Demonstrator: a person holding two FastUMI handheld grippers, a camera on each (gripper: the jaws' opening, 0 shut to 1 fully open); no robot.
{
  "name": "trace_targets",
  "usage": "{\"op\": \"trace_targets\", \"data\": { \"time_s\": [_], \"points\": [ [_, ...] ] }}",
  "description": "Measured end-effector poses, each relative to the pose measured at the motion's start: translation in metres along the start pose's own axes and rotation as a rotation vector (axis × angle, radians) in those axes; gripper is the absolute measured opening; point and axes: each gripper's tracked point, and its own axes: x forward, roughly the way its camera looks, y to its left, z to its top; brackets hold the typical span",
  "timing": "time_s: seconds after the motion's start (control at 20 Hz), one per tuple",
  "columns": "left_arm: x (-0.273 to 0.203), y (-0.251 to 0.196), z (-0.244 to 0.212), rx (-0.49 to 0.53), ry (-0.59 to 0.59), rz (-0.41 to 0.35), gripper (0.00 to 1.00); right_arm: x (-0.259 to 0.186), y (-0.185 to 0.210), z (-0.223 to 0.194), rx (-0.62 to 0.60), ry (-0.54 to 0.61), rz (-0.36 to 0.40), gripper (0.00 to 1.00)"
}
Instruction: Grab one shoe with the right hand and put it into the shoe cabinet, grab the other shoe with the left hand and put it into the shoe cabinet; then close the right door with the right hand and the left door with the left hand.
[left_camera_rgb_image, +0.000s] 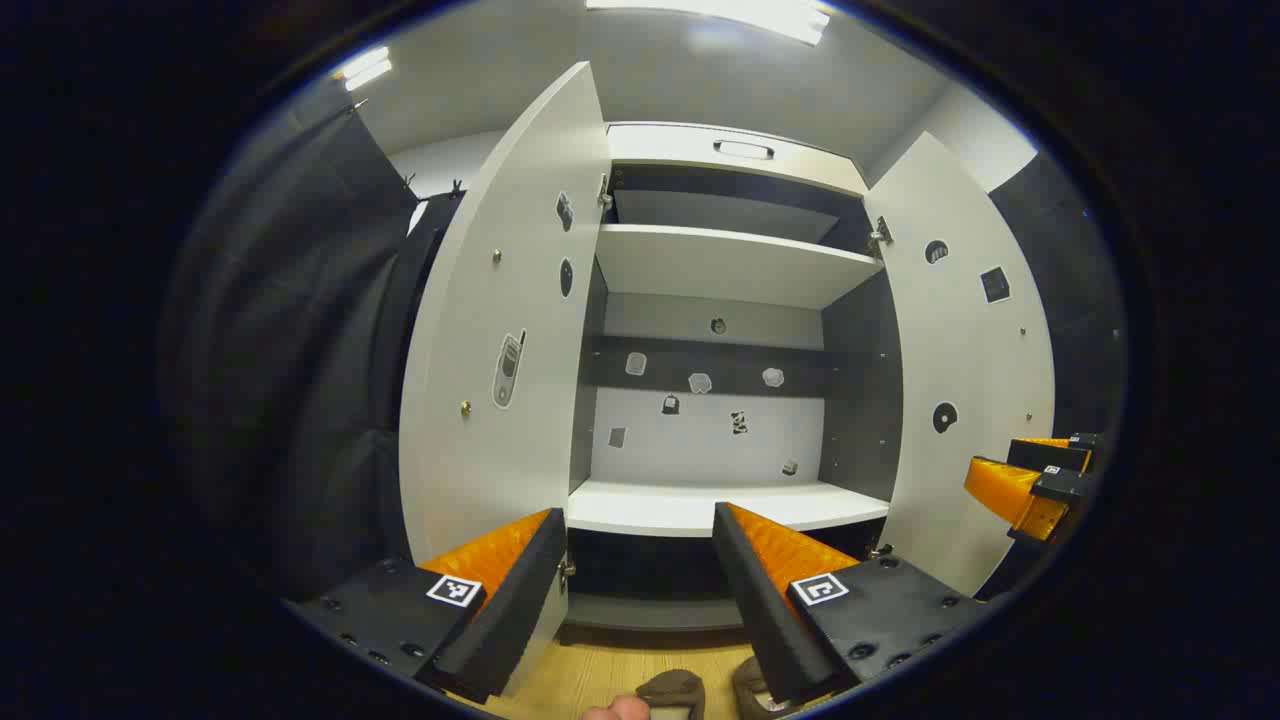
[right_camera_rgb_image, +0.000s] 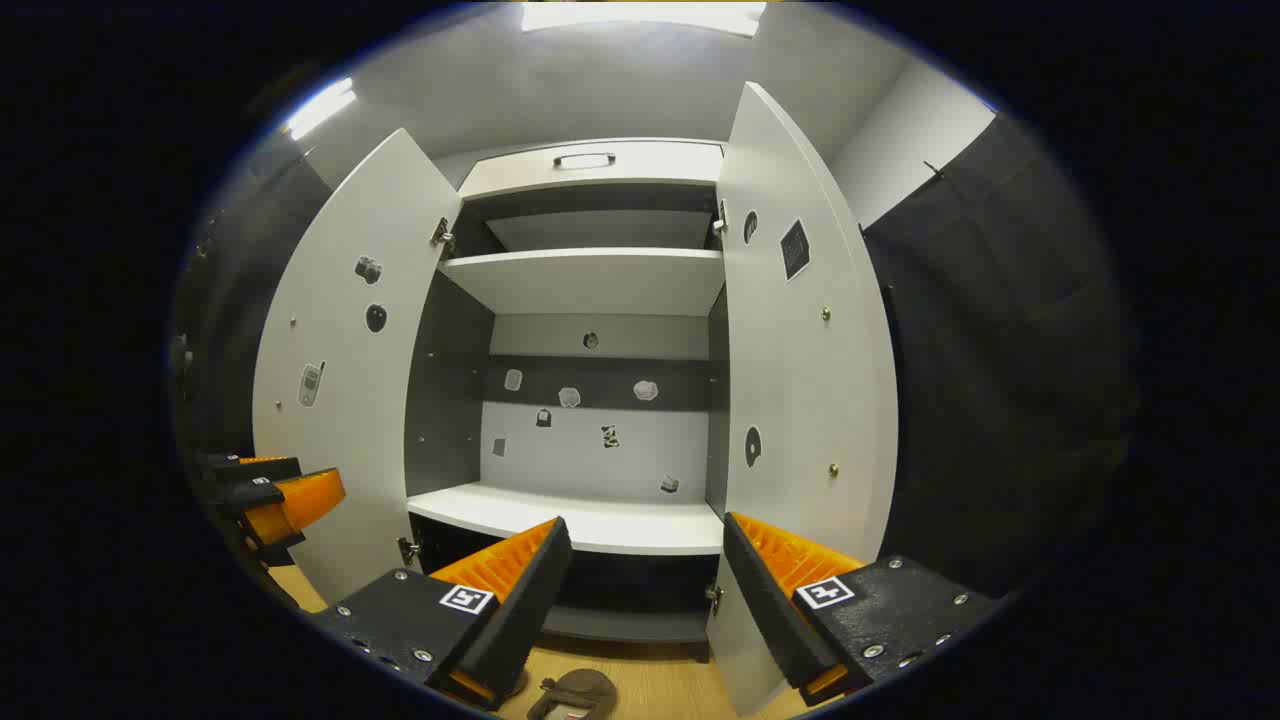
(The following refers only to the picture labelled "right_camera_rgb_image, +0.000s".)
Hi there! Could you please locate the white cabinet shelf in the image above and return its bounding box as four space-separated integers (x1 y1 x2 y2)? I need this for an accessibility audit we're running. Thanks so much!
408 482 724 556
440 248 724 317

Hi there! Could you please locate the brown fuzzy shoe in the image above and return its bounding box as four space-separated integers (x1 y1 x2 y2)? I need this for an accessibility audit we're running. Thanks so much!
527 668 618 720

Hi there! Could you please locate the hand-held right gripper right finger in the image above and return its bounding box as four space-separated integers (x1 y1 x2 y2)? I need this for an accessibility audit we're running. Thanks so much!
722 512 1001 706

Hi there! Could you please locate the white shoe cabinet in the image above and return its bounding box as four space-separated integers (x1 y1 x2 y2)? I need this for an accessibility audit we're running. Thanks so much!
252 82 898 716

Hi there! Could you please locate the black backdrop cloth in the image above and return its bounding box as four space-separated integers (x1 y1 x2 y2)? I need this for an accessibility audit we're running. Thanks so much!
860 110 1136 601
175 150 331 456

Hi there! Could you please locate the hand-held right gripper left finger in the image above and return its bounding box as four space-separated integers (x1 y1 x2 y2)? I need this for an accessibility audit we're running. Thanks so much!
310 517 574 711

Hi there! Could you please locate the white cabinet door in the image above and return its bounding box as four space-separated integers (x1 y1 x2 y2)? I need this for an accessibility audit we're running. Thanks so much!
705 82 898 716
252 128 463 606

